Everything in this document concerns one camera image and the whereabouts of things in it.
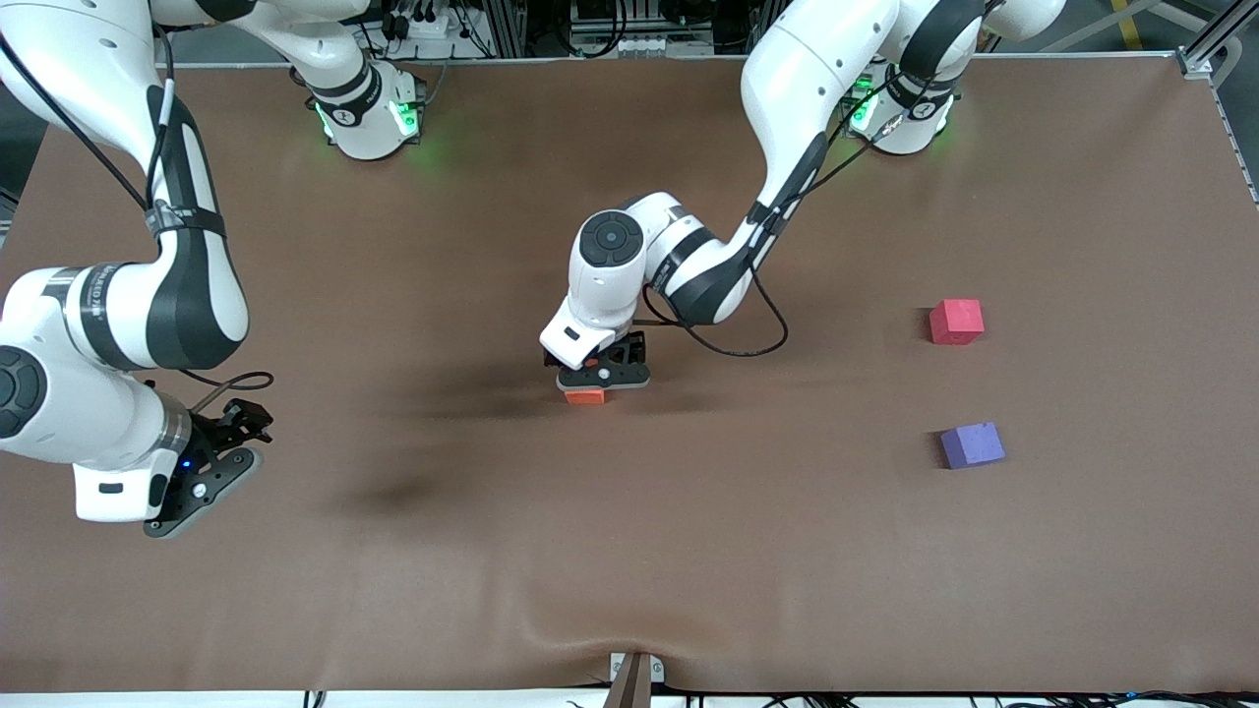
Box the brown table mat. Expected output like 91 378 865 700
0 57 1259 695

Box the red foam block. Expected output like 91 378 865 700
929 298 986 346

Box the purple foam block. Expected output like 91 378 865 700
939 421 1007 471

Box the white power strip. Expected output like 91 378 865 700
393 10 456 42

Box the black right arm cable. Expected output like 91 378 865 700
0 28 275 416

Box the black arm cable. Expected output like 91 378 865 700
0 28 275 416
634 59 947 358

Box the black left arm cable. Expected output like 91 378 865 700
634 59 947 358

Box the metal bracket with brown post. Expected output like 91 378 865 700
602 651 666 708

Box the aluminium frame profile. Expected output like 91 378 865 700
1174 0 1259 82

